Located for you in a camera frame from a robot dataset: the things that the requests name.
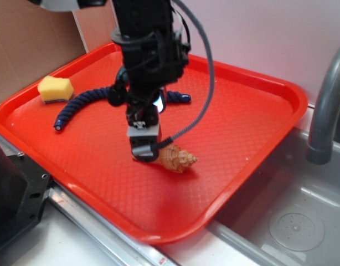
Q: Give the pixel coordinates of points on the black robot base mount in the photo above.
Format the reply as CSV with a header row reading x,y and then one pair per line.
x,y
23,191

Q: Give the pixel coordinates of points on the red plastic tray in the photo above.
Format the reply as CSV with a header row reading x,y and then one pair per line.
x,y
248,117

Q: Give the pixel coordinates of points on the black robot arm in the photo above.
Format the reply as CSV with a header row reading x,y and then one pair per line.
x,y
135,19

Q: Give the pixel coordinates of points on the grey sink basin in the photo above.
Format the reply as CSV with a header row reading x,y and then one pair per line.
x,y
284,181

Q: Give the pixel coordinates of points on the brown cardboard box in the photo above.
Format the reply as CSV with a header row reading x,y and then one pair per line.
x,y
35,42

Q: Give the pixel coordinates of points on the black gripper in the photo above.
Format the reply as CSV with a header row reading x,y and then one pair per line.
x,y
150,62

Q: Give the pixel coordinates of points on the round sink drain cover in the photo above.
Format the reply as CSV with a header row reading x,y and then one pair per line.
x,y
296,230

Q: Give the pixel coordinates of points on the tan spiral sea shell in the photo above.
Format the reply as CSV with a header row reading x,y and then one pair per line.
x,y
172,158

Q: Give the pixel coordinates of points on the grey sink faucet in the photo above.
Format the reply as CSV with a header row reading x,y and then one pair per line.
x,y
325,123

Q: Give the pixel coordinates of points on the yellow sponge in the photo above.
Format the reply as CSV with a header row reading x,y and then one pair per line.
x,y
52,89

